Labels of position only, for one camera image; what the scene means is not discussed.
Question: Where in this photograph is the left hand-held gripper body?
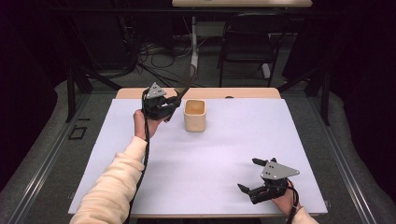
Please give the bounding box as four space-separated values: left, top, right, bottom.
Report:
141 81 176 121

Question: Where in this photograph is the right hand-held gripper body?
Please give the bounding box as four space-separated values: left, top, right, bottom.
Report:
248 157 301 205

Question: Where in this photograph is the black spatula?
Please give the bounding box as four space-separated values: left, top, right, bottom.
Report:
163 63 198 123

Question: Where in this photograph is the beige square cup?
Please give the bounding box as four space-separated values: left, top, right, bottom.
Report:
183 99 207 133

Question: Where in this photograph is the person's left hand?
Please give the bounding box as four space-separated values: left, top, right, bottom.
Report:
133 108 166 142

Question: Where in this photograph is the person's right hand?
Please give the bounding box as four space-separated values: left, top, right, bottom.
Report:
270 179 302 217

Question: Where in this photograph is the white table mat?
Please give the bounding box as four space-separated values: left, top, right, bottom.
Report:
68 98 329 216

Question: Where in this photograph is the wooden table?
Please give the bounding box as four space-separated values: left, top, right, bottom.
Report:
74 87 322 219

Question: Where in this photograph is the black metal stand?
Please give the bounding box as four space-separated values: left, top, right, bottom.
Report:
276 66 332 127
64 64 123 124

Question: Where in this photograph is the black folding chair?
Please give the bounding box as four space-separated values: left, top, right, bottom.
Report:
218 12 292 88

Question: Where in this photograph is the white-legged desk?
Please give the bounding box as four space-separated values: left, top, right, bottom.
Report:
171 0 313 79

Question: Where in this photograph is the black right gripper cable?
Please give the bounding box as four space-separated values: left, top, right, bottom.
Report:
284 178 301 224

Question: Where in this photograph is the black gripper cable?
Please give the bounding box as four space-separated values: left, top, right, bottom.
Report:
124 89 151 224
284 178 301 224

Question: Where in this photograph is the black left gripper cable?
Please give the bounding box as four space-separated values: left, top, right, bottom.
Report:
124 89 151 224

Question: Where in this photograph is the tangle of floor cables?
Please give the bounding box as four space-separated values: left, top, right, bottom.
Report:
134 38 205 89

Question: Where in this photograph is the grey metal floor rail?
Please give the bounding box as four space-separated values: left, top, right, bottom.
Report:
306 96 378 224
5 92 92 224

